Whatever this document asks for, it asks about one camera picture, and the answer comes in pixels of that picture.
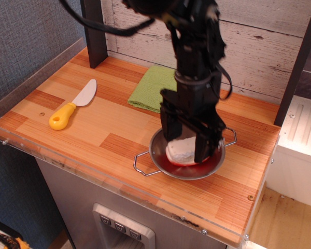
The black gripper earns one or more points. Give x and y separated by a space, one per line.
194 102

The white and red toy food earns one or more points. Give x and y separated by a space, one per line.
181 152

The steel bowl with wire handles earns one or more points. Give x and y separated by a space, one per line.
184 172

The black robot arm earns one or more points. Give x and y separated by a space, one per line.
198 48

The green folded cloth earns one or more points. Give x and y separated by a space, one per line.
147 93

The silver dispenser panel with buttons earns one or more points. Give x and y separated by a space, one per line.
119 231

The grey toy fridge cabinet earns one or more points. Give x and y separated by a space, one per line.
75 198

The clear acrylic edge guard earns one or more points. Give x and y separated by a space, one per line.
221 203

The orange and black object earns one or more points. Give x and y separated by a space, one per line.
11 242

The yellow handled toy knife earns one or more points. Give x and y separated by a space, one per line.
60 119

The dark left upright post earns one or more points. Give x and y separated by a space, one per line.
96 40

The dark upright post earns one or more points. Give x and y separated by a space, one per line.
96 40
294 77

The dark right upright post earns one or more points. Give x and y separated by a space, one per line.
294 77

